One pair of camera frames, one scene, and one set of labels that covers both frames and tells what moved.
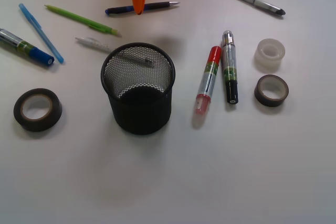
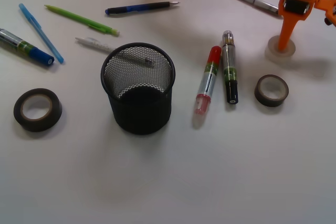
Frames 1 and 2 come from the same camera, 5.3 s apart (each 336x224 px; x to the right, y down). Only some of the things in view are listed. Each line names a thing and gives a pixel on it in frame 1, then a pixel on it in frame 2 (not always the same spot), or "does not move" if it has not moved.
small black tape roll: [271, 90] does not move
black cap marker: [229, 59] does not move
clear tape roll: [269, 54] -> [272, 52]
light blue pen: [38, 28] does not move
